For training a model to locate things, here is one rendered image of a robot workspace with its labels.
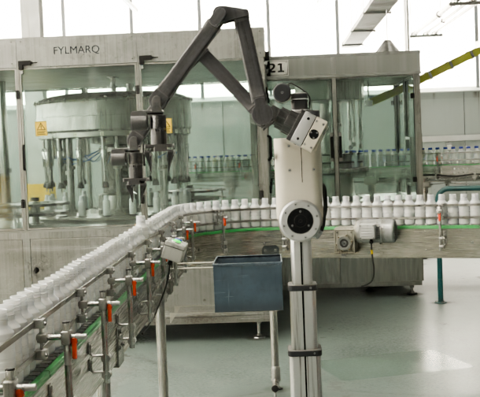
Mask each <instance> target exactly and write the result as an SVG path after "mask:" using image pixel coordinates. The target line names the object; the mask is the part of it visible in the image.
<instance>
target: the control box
mask: <svg viewBox="0 0 480 397"><path fill-rule="evenodd" d="M173 240H174V239H173V238H172V237H170V238H168V239H167V240H166V241H165V244H164V248H163V251H162V254H161V258H164V259H168V262H167V267H166V271H165V272H164V274H163V276H162V277H161V279H160V280H159V282H158V283H157V285H156V287H155V288H154V289H152V300H153V296H154V295H155V293H156V292H157V289H158V288H159V287H160V285H161V283H162V282H163V280H164V278H165V277H166V276H167V274H168V277H167V280H166V285H165V287H164V291H163V294H162V296H161V300H160V302H159V304H158V306H157V309H156V311H155V314H154V317H153V319H154V318H155V316H156V314H157V311H158V309H159V306H160V304H161V301H162V299H163V297H164V293H165V290H166V287H167V285H168V278H169V273H170V266H171V265H172V263H173V262H177V263H180V262H181V261H182V260H183V259H184V256H185V253H186V248H187V246H188V243H187V242H183V241H181V243H178V242H176V241H173ZM151 323H152V322H150V323H149V324H148V325H147V326H146V328H145V329H144V331H143V332H142V335H143V334H144V332H145V331H146V330H147V329H148V327H149V326H150V324H151Z"/></svg>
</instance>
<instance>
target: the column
mask: <svg viewBox="0 0 480 397"><path fill-rule="evenodd" d="M20 22H21V38H28V37H44V25H43V9H42V0H20Z"/></svg>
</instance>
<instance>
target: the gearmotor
mask: <svg viewBox="0 0 480 397"><path fill-rule="evenodd" d="M396 240H397V222H396V221H395V220H394V219H367V220H364V219H362V220H361V219H359V220H358V221H356V222H355V226H339V227H335V229H334V253H335V254H341V257H342V258H344V257H345V256H346V254H355V253H356V252H359V243H370V244H371V259H372V264H373V277H372V280H371V282H372V281H373V279H374V277H375V264H374V259H373V250H372V244H373V243H395V242H396ZM371 282H369V283H368V284H365V285H361V287H365V286H367V285H369V284H370V283H371Z"/></svg>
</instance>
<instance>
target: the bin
mask: <svg viewBox="0 0 480 397"><path fill-rule="evenodd" d="M203 263H212V267H189V268H178V269H213V281H214V300H215V305H192V306H215V311H213V312H189V313H177V312H178V311H179V308H180V307H188V306H174V308H175V312H174V313H170V323H172V320H173V319H174V317H175V315H176V314H209V313H233V312H257V311H280V310H283V297H282V254H259V255H237V256H216V259H215V261H214V262H180V263H177V265H181V264H203Z"/></svg>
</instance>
